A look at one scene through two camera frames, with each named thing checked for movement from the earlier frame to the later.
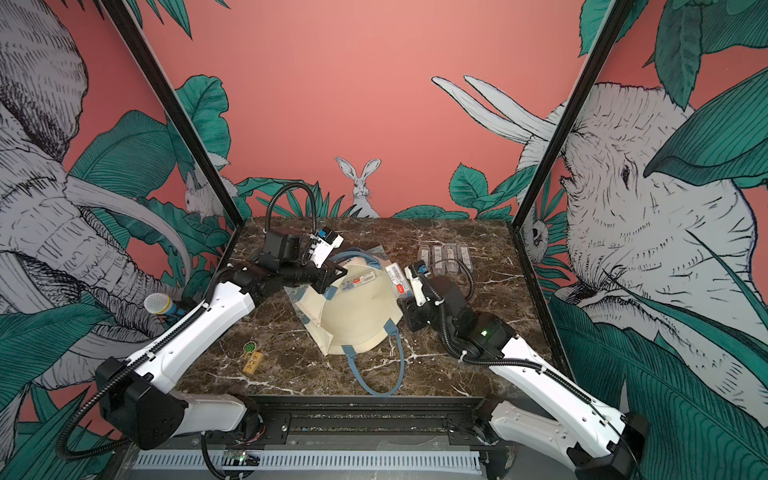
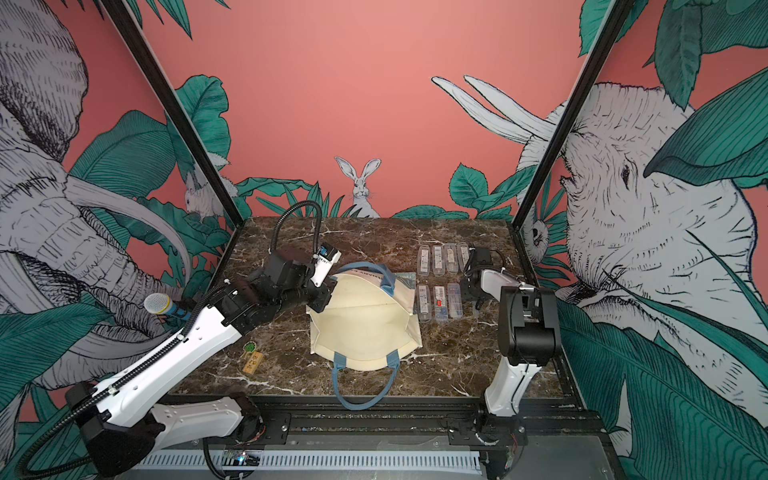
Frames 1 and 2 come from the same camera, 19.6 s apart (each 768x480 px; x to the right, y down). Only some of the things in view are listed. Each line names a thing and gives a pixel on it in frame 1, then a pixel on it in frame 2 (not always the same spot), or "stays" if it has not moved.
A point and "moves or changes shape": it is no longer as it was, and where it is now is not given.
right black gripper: [412, 313] → [465, 288]
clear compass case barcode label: [425, 254] stays
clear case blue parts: [466, 256] stays
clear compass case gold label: [439, 259] stays
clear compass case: [452, 258] stays
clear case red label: [398, 281] moves or changes shape
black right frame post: [615, 13] stays
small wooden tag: [253, 362] stays
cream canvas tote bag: [357, 315] moves or changes shape
